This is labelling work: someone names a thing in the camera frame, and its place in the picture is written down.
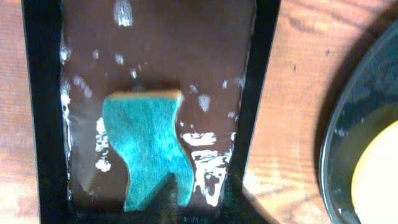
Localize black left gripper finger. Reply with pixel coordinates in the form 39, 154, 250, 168
149, 173, 181, 224

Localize green and yellow sponge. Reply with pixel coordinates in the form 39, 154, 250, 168
102, 90, 194, 212

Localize yellow plate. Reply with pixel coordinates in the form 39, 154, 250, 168
351, 122, 397, 224

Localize black rectangular water tray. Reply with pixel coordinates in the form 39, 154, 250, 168
22, 0, 280, 223

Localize round black tray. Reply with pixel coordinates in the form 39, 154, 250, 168
318, 23, 397, 224

